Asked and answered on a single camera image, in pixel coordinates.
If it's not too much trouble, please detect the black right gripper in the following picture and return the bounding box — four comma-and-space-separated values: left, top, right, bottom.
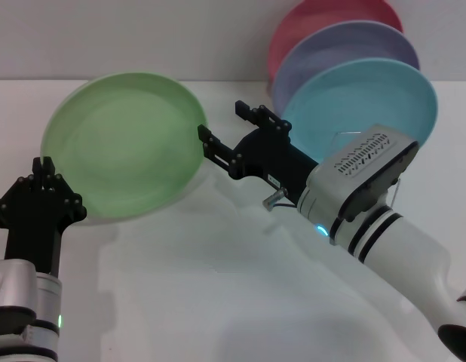
198, 100, 319, 200

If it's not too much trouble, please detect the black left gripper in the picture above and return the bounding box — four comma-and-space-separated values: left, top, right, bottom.
0, 156, 87, 278

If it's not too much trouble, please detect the green round plate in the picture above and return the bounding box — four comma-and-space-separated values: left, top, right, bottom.
39, 71, 210, 227

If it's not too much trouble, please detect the light blue round plate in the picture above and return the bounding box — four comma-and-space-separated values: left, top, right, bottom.
280, 57, 440, 167

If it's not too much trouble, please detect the purple round plate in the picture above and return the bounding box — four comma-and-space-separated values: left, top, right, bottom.
272, 20, 422, 114

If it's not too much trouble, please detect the red round plate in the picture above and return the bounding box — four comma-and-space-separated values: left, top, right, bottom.
266, 0, 404, 86

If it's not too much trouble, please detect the silver cable connector plug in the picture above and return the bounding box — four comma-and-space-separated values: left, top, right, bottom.
261, 187, 287, 210

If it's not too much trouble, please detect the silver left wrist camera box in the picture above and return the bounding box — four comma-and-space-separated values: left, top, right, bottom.
0, 258, 38, 336

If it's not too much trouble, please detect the silver wire plate rack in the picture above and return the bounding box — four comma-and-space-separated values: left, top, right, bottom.
333, 130, 403, 207

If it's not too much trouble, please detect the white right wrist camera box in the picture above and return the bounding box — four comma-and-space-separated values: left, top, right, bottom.
317, 123, 421, 223

